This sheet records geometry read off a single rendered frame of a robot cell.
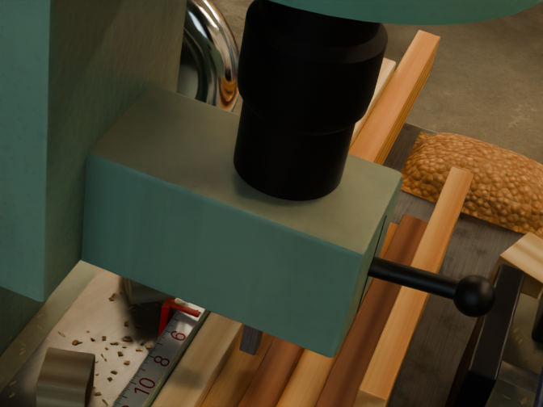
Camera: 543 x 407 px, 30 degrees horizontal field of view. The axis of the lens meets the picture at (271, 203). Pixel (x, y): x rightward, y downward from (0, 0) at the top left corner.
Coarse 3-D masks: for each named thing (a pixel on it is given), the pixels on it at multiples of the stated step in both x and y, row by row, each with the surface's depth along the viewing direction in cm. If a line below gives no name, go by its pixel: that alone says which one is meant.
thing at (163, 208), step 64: (128, 128) 48; (192, 128) 49; (128, 192) 47; (192, 192) 45; (256, 192) 46; (384, 192) 47; (128, 256) 49; (192, 256) 47; (256, 256) 46; (320, 256) 45; (256, 320) 48; (320, 320) 47
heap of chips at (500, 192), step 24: (432, 144) 79; (456, 144) 78; (480, 144) 78; (408, 168) 78; (432, 168) 76; (480, 168) 76; (504, 168) 76; (528, 168) 77; (408, 192) 76; (432, 192) 76; (480, 192) 75; (504, 192) 75; (528, 192) 75; (480, 216) 75; (504, 216) 74; (528, 216) 74
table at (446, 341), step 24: (408, 144) 81; (456, 240) 73; (480, 240) 73; (504, 240) 73; (456, 264) 70; (480, 264) 71; (432, 312) 66; (456, 312) 67; (432, 336) 65; (456, 336) 65; (408, 360) 63; (432, 360) 63; (456, 360) 63; (408, 384) 61; (432, 384) 61
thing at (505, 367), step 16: (496, 272) 57; (512, 272) 56; (496, 288) 55; (512, 288) 55; (496, 304) 54; (512, 304) 54; (480, 320) 55; (496, 320) 53; (512, 320) 53; (480, 336) 52; (496, 336) 52; (464, 352) 60; (480, 352) 51; (496, 352) 51; (464, 368) 53; (480, 368) 50; (496, 368) 50; (512, 368) 55; (464, 384) 50; (480, 384) 50; (528, 384) 54; (448, 400) 58; (464, 400) 51; (480, 400) 51
